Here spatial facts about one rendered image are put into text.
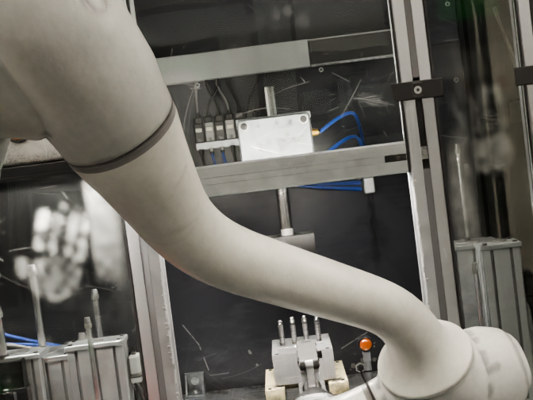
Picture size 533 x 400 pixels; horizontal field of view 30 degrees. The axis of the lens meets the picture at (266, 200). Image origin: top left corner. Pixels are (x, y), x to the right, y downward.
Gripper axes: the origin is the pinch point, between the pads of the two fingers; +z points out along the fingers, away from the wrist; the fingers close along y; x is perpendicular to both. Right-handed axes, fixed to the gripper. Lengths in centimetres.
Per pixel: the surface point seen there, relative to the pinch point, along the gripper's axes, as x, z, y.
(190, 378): 22, 45, -7
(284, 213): 0.6, 22.8, 23.0
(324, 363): -2.6, 14.4, -0.4
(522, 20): -36, 3, 47
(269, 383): 6.5, 17.7, -3.2
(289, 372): 2.9, 14.4, -1.1
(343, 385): -5.0, 13.1, -3.8
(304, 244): -1.9, 20.6, 18.0
